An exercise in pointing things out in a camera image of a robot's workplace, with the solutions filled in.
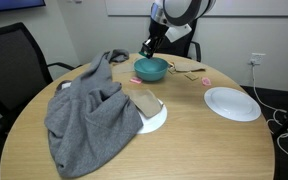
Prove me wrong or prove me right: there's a pink sweetener packet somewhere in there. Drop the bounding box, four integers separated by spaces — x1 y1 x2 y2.
202 77 211 86

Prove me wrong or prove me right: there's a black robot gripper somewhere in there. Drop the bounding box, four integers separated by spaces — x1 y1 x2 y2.
140 36 164 58

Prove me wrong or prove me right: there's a brown sugar packet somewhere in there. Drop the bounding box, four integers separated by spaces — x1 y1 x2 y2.
185 72 199 81

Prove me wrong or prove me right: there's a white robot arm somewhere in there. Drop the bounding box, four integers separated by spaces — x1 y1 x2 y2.
140 0 216 58

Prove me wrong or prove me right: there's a brown napkin on small plate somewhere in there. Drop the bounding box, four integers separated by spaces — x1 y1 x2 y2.
128 89 162 118

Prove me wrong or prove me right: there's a white wall outlet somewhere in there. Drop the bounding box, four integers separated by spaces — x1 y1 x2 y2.
249 53 265 65

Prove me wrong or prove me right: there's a black office chair by door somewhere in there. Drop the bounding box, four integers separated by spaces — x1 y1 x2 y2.
148 20 201 61

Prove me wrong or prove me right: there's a black office chair near wall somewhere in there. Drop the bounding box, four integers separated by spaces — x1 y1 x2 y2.
0 22 77 134

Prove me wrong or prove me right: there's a white power cable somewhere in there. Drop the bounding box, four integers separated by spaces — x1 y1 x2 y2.
251 61 288 169

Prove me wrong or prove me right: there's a teal marker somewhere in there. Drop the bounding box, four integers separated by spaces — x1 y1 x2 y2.
138 51 152 59

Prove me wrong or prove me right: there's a grey sweatshirt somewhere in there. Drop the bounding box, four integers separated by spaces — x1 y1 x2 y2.
44 49 143 178

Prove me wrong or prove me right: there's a large brown paper napkin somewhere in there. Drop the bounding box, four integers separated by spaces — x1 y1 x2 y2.
174 62 205 72

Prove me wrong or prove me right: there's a large white plate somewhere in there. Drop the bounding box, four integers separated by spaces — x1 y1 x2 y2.
204 87 261 122

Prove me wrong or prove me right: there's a teal plastic bowl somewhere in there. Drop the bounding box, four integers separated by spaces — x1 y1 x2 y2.
134 58 168 82

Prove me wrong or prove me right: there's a small white plate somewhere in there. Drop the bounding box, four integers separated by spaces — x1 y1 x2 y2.
138 100 168 134

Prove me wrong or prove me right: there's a wall screen blue edge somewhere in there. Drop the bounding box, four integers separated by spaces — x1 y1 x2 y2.
0 0 46 11

